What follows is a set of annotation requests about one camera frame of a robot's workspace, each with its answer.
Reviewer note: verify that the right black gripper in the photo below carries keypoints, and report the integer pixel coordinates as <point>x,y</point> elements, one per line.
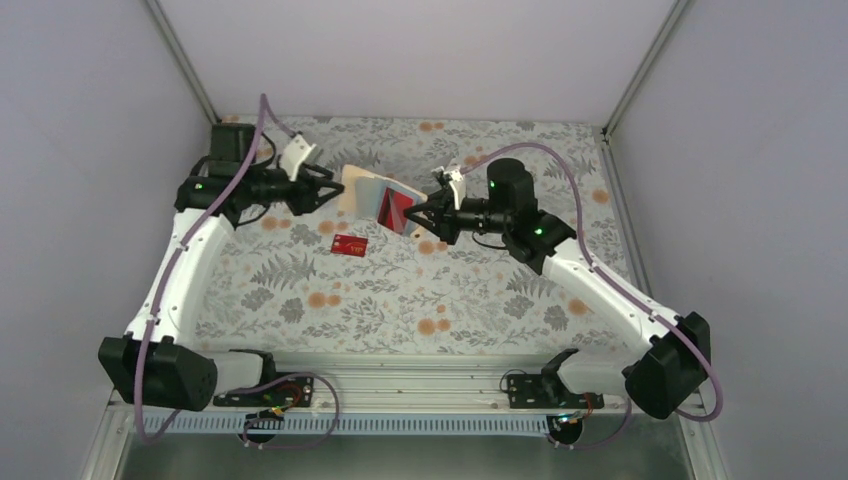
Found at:
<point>445,216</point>

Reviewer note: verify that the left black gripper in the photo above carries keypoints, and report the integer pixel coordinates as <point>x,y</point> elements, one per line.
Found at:
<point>301,192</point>

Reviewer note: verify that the red credit card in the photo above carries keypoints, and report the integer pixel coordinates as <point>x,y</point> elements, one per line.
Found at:
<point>349,245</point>
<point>390,213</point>

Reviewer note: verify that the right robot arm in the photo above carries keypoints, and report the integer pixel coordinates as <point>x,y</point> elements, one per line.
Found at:
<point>664,356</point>

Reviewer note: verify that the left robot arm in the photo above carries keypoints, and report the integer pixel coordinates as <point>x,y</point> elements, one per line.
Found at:
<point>156,361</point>

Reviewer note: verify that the floral patterned table mat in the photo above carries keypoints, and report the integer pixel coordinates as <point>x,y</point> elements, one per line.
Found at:
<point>277,285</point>

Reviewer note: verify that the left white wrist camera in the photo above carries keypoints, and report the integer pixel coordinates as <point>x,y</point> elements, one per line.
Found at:
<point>298,152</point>

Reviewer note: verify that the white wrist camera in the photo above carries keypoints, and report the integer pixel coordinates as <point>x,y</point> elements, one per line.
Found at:
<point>452,179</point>
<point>298,152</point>

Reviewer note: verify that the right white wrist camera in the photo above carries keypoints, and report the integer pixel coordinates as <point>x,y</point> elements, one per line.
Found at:
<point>452,179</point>

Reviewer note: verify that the aluminium mounting rail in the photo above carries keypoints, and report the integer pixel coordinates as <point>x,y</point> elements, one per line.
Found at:
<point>450,386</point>

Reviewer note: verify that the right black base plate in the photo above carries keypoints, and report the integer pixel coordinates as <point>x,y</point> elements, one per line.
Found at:
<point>535,391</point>

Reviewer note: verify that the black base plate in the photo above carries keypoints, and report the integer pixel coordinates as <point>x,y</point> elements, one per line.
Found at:
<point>296,392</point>
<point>535,391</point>

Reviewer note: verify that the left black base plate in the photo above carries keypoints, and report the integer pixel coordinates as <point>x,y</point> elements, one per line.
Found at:
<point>296,392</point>

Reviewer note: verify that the grey slotted cable duct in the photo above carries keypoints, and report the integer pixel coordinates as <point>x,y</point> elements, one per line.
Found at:
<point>364,424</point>

